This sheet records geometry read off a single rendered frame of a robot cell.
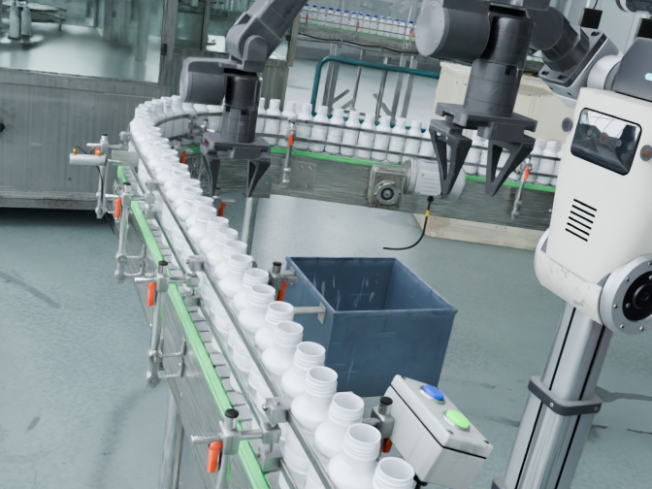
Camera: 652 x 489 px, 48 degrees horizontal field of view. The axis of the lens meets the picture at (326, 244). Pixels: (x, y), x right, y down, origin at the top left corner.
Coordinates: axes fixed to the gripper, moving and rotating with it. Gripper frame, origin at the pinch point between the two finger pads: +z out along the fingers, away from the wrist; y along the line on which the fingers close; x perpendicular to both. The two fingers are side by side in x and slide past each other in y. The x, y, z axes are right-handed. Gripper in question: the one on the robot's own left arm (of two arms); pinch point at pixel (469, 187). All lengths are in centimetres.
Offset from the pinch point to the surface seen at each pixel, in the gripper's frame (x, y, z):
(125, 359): 201, -6, 141
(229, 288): 31.0, -18.1, 27.7
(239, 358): 19.9, -18.8, 33.8
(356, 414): -10.0, -14.7, 23.7
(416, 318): 56, 34, 47
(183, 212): 67, -18, 28
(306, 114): 180, 49, 28
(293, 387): 1.9, -17.4, 27.5
